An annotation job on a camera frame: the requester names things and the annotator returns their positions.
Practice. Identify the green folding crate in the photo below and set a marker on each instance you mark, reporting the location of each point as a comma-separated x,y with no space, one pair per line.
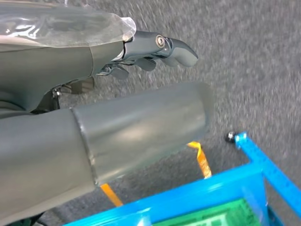
223,215

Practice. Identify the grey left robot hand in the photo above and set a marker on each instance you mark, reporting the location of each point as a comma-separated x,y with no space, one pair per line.
118,137

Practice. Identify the yellow floor tape bracket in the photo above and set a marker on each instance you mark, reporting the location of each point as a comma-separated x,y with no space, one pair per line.
202,159

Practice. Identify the long low blue shelf rack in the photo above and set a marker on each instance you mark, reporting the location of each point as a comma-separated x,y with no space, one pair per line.
211,187

